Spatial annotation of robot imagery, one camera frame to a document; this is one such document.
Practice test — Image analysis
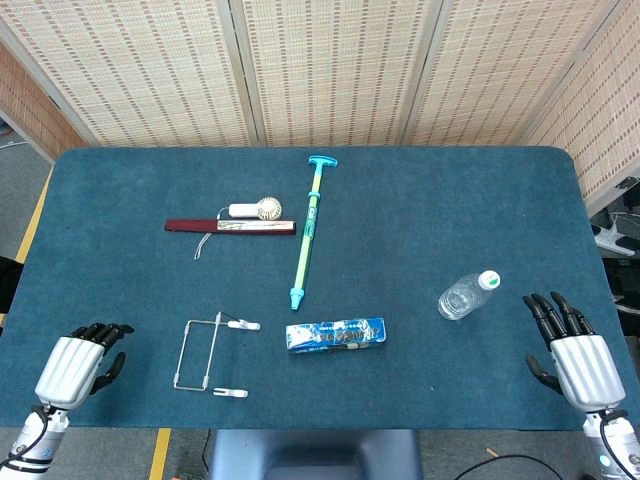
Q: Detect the white power strip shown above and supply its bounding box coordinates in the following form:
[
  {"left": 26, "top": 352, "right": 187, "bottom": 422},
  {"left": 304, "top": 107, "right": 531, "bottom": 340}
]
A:
[{"left": 592, "top": 222, "right": 637, "bottom": 257}]

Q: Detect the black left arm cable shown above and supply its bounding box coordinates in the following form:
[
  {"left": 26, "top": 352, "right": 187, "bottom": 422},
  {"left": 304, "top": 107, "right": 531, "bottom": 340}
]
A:
[{"left": 1, "top": 405, "right": 52, "bottom": 464}]

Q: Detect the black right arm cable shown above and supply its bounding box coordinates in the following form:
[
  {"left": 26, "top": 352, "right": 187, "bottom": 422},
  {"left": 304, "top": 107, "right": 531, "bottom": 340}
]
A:
[{"left": 598, "top": 410, "right": 639, "bottom": 479}]

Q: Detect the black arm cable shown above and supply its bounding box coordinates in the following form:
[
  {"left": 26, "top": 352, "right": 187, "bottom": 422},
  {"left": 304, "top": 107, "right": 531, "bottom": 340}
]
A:
[
  {"left": 598, "top": 410, "right": 639, "bottom": 479},
  {"left": 1, "top": 405, "right": 52, "bottom": 464}
]

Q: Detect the black floor cable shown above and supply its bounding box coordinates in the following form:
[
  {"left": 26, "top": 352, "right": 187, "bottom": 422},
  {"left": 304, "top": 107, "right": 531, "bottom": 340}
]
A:
[{"left": 452, "top": 453, "right": 601, "bottom": 480}]

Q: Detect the dark red folded fan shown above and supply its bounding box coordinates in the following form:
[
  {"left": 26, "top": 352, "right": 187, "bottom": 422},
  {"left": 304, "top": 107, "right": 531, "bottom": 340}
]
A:
[{"left": 164, "top": 218, "right": 297, "bottom": 237}]

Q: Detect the white handheld fan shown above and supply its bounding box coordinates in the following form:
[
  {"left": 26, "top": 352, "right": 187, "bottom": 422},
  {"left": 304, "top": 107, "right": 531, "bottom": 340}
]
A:
[{"left": 193, "top": 196, "right": 284, "bottom": 261}]

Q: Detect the black object beside table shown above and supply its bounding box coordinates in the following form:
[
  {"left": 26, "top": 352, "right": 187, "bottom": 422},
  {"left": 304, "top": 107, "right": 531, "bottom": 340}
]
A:
[{"left": 0, "top": 255, "right": 25, "bottom": 314}]

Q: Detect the transparent water bottle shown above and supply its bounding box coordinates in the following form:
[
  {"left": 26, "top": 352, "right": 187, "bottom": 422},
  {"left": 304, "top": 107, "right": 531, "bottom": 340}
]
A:
[{"left": 438, "top": 269, "right": 503, "bottom": 322}]

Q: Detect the blue cookie box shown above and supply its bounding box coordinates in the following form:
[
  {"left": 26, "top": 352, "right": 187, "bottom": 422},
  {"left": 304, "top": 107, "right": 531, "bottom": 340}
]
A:
[{"left": 285, "top": 316, "right": 387, "bottom": 355}]

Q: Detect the black equipment on floor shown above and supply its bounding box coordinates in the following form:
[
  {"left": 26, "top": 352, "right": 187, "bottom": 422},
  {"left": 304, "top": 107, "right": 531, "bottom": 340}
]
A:
[{"left": 612, "top": 257, "right": 640, "bottom": 324}]

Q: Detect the green blue toy water pump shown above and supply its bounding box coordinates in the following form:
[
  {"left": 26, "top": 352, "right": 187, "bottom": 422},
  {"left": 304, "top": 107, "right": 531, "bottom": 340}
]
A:
[{"left": 289, "top": 155, "right": 340, "bottom": 312}]

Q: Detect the orange woven screen panel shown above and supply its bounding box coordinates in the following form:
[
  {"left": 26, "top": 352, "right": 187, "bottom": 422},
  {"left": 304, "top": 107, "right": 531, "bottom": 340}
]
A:
[{"left": 0, "top": 39, "right": 89, "bottom": 164}]

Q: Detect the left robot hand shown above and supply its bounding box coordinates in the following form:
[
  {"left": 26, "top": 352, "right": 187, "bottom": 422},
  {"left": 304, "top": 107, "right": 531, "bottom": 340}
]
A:
[{"left": 33, "top": 322, "right": 135, "bottom": 410}]

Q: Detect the beige woven screen panel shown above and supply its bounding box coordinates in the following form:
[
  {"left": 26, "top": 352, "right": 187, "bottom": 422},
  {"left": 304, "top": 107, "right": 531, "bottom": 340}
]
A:
[
  {"left": 399, "top": 0, "right": 629, "bottom": 147},
  {"left": 229, "top": 0, "right": 444, "bottom": 149},
  {"left": 519, "top": 0, "right": 640, "bottom": 216},
  {"left": 0, "top": 0, "right": 261, "bottom": 149}
]

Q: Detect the blue table cloth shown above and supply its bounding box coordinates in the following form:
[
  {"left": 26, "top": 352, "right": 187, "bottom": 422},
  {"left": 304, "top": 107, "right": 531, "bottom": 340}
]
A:
[{"left": 0, "top": 145, "right": 629, "bottom": 431}]

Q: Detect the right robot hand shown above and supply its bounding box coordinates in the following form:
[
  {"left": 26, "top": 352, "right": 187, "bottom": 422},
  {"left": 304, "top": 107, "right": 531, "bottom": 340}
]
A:
[{"left": 522, "top": 291, "right": 627, "bottom": 414}]

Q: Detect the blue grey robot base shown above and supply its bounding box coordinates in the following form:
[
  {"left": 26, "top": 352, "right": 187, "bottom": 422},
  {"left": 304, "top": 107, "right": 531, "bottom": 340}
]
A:
[{"left": 208, "top": 428, "right": 424, "bottom": 480}]

